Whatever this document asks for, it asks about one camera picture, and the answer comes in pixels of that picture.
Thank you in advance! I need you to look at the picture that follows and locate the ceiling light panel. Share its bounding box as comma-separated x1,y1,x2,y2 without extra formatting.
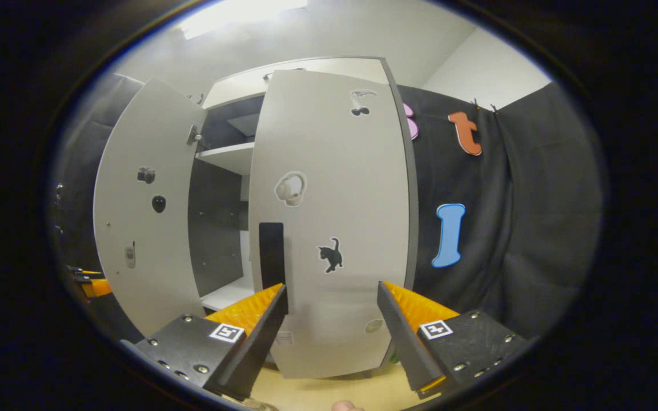
179,0,310,41

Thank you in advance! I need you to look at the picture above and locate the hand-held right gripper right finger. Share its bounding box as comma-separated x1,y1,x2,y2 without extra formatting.
377,280,529,398

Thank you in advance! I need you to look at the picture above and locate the black door handle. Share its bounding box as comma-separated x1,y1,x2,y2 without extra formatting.
259,223,286,315

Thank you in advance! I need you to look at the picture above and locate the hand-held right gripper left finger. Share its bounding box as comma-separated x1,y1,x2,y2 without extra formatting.
121,284,288,401

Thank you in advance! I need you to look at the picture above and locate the white and grey cabinet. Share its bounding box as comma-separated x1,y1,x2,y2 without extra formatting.
187,55,420,380

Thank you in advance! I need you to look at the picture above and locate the white cabinet shelf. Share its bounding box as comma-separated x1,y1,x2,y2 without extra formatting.
196,142,255,176
200,277,261,312

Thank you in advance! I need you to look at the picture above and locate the white door with cat sticker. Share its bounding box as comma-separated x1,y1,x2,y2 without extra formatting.
248,68,411,380

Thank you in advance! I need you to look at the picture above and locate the white door with camera sticker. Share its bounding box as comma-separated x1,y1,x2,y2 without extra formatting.
93,77,208,337

